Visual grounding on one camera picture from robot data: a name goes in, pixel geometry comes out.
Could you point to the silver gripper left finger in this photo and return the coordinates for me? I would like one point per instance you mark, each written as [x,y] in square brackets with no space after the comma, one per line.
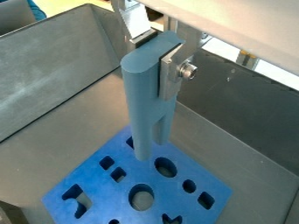
[133,22]

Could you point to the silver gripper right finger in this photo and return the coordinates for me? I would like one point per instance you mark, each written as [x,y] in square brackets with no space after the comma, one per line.
[176,67]

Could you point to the blue-grey square-circle peg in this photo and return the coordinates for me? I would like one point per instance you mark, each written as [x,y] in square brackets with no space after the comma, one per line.
[149,112]

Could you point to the person in blue sleeve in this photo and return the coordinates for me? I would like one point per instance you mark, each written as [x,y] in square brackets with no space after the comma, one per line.
[36,11]

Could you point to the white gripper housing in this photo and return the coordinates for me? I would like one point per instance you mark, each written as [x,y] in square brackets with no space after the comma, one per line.
[259,26]

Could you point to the grey plastic bin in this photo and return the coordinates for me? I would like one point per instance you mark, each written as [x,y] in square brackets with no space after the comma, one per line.
[63,106]

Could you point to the blue shape-sorting board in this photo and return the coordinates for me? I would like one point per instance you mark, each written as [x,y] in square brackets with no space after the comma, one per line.
[113,189]

